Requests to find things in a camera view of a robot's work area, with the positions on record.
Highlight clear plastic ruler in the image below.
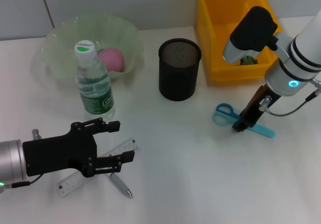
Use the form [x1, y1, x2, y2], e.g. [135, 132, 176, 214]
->
[57, 137, 139, 198]

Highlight pink toy peach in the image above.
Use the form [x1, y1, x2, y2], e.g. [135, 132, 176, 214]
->
[97, 47, 125, 73]

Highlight clear water bottle green label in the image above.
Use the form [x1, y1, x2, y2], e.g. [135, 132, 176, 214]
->
[74, 41, 116, 121]

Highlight left arm cable with plug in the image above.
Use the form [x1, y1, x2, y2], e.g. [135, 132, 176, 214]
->
[4, 175, 42, 188]

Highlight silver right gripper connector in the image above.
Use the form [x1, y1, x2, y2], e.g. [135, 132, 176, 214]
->
[259, 95, 273, 114]

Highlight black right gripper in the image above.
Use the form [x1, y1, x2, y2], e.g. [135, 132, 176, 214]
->
[232, 84, 281, 134]

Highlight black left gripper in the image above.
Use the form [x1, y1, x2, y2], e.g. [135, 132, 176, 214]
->
[22, 118, 136, 178]

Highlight yellow plastic bin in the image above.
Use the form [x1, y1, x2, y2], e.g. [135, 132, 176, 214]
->
[195, 0, 284, 82]

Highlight black mesh pen holder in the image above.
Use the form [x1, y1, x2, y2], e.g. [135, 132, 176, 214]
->
[157, 38, 202, 102]

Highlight translucent green plastic fruit bowl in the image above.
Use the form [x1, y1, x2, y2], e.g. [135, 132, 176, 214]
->
[46, 13, 145, 83]

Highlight blue child scissors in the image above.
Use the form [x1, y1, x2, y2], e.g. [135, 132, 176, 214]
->
[212, 103, 276, 139]

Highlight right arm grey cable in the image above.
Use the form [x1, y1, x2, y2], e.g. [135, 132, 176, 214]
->
[265, 78, 321, 117]

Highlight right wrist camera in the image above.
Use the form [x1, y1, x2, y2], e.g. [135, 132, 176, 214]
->
[222, 6, 279, 64]

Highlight green plastic wrapper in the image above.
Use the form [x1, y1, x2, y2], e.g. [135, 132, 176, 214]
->
[235, 55, 259, 66]

